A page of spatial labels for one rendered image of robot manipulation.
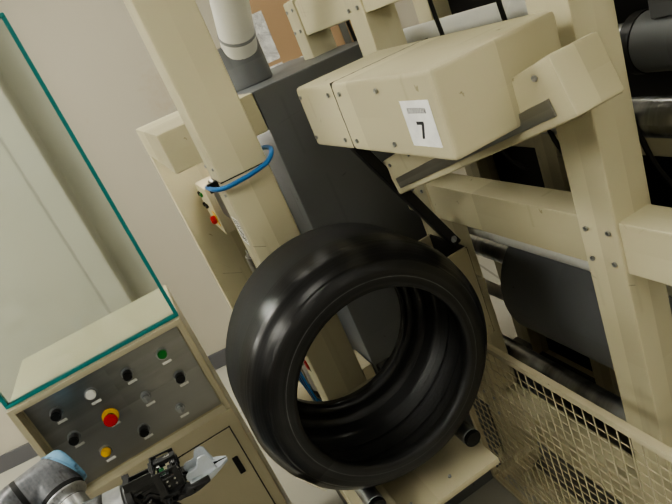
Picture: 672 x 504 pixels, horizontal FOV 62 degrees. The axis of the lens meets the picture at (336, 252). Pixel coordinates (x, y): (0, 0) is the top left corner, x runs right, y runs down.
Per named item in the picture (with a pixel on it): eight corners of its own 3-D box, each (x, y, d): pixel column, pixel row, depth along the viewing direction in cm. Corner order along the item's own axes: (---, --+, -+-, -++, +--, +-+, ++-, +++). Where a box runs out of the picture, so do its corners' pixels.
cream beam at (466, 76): (315, 146, 142) (292, 89, 136) (398, 105, 148) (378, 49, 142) (455, 164, 87) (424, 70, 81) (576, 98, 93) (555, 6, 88)
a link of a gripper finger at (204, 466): (223, 448, 119) (181, 469, 117) (232, 469, 121) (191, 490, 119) (220, 440, 122) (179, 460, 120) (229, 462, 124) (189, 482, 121)
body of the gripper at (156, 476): (179, 464, 116) (120, 493, 112) (193, 496, 118) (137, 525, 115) (174, 444, 122) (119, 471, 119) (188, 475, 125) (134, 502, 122)
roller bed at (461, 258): (421, 332, 184) (391, 255, 173) (456, 310, 188) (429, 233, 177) (456, 355, 166) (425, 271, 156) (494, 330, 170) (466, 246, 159)
